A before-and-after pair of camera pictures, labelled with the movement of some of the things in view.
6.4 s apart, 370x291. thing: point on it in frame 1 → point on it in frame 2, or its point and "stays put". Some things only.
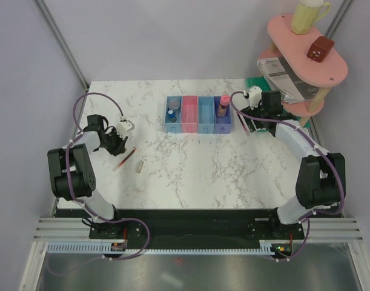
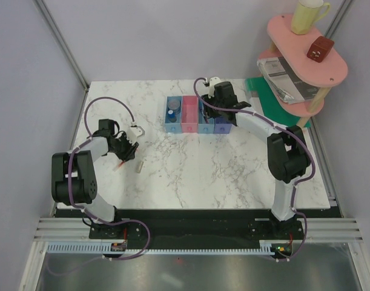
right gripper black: [249, 124] → [209, 113]
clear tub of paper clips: [173, 105] stays put
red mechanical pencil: [125, 159] stays put
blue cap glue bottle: [172, 117] stays put
